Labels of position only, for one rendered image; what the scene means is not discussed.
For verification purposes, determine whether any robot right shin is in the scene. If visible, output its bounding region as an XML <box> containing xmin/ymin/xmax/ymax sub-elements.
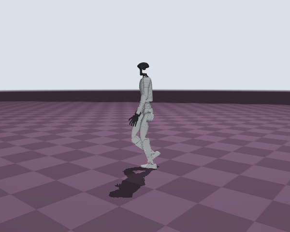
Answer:
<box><xmin>132</xmin><ymin>138</ymin><xmax>155</xmax><ymax>155</ymax></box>

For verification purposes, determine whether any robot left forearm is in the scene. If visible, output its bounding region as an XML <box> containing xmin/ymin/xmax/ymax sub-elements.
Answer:
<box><xmin>136</xmin><ymin>94</ymin><xmax>146</xmax><ymax>115</ymax></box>

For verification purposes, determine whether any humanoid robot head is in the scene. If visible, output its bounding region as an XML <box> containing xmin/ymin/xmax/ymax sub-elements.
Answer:
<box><xmin>137</xmin><ymin>62</ymin><xmax>149</xmax><ymax>77</ymax></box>

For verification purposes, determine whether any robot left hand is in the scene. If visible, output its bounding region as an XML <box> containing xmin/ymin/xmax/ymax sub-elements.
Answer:
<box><xmin>129</xmin><ymin>111</ymin><xmax>141</xmax><ymax>127</ymax></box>

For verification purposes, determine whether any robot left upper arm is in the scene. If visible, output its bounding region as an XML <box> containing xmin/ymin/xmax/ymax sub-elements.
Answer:
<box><xmin>143</xmin><ymin>78</ymin><xmax>150</xmax><ymax>100</ymax></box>

